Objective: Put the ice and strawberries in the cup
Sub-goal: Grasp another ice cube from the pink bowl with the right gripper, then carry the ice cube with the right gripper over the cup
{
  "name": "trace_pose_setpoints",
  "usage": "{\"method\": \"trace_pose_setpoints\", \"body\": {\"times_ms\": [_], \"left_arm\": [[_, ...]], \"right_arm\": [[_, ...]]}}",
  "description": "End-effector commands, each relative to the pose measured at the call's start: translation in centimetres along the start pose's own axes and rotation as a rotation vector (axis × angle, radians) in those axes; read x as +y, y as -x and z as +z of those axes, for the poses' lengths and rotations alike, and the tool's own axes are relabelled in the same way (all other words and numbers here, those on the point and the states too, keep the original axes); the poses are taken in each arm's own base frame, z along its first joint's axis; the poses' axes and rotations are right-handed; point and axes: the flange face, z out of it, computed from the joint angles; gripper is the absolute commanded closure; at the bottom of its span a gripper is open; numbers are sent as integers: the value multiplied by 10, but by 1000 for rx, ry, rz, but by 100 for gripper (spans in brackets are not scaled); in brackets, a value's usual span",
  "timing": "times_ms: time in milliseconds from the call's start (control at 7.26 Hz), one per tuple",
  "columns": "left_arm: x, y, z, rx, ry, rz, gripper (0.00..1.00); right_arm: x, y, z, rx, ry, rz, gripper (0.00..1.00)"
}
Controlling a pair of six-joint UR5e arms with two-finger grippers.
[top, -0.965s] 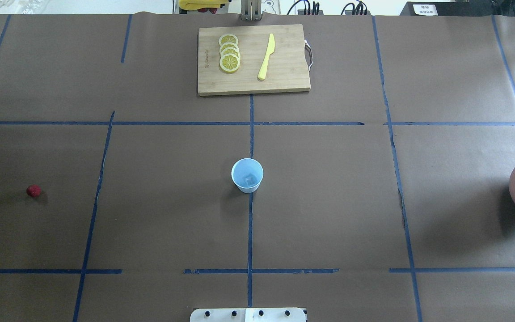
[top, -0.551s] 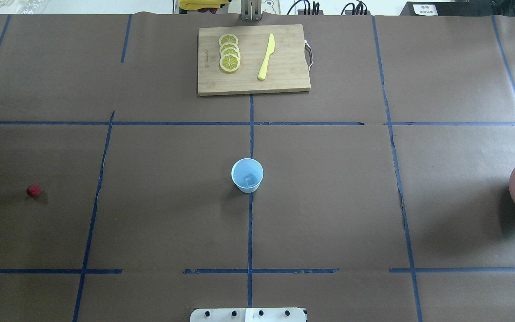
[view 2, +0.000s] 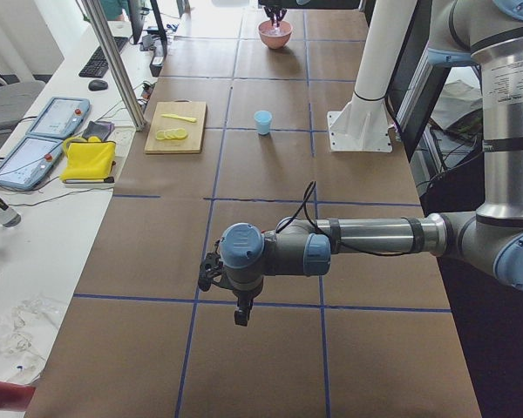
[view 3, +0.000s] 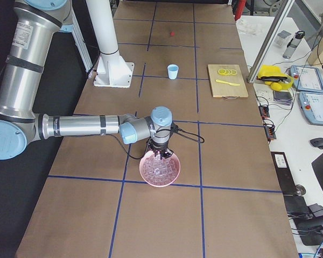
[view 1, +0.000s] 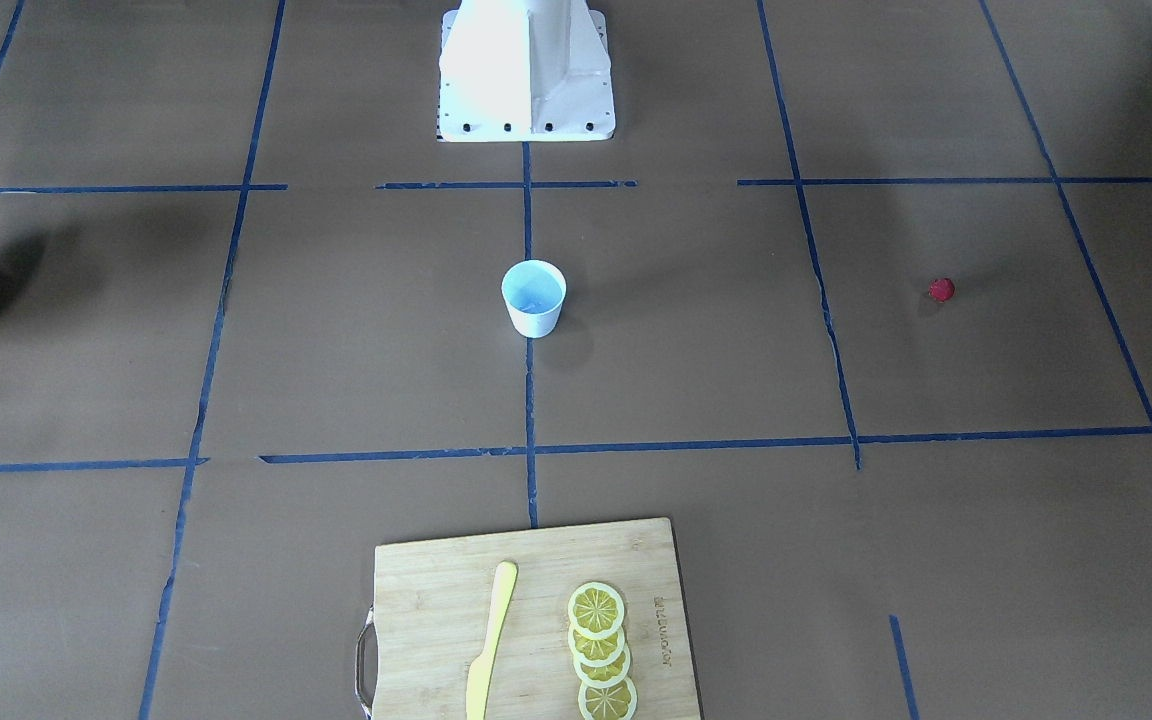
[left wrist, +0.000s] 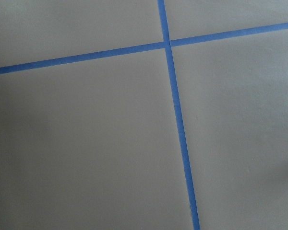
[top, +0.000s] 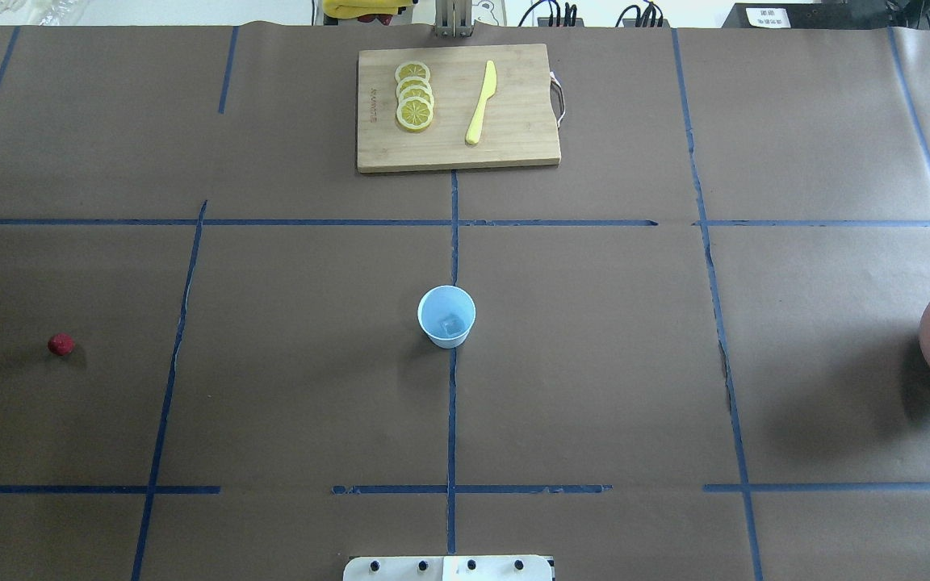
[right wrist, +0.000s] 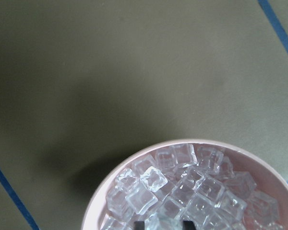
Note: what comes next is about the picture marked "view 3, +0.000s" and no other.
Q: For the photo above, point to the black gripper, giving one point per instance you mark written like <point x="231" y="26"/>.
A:
<point x="159" y="148"/>

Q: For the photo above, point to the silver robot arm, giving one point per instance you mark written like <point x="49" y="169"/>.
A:
<point x="19" y="125"/>

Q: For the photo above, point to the pile of clear ice cubes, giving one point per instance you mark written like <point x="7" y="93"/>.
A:
<point x="160" y="168"/>

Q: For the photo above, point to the light blue plastic cup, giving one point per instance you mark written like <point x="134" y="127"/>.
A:
<point x="172" y="71"/>

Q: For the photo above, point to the pink bowl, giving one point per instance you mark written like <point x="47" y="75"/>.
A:
<point x="160" y="167"/>

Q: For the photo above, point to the wooden cutting board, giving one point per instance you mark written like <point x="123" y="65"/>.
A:
<point x="234" y="75"/>

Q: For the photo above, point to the yellow plastic knife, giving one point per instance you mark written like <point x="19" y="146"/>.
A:
<point x="228" y="83"/>

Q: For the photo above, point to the black power strip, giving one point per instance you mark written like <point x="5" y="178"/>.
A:
<point x="268" y="124"/>

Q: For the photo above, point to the yellow bag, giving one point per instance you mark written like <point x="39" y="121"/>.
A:
<point x="273" y="76"/>

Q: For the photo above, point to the clear plastic bag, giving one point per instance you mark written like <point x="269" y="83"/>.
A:
<point x="245" y="27"/>

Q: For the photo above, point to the black computer mouse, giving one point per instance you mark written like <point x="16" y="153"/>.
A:
<point x="317" y="142"/>

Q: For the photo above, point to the lower blue teach pendant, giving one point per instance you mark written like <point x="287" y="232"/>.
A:
<point x="312" y="106"/>

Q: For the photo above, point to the blue teach pendant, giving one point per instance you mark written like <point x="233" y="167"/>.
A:
<point x="312" y="106"/>
<point x="306" y="78"/>

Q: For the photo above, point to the upper blue teach pendant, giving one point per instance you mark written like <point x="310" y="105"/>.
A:
<point x="306" y="78"/>

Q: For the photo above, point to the grey water bottle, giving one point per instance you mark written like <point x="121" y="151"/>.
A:
<point x="293" y="44"/>

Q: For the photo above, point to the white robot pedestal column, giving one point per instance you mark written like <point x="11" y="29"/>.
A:
<point x="112" y="70"/>

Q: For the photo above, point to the lemon slice nearest handle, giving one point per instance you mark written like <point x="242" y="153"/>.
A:
<point x="222" y="71"/>

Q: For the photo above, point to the aluminium frame post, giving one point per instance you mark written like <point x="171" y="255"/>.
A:
<point x="282" y="13"/>

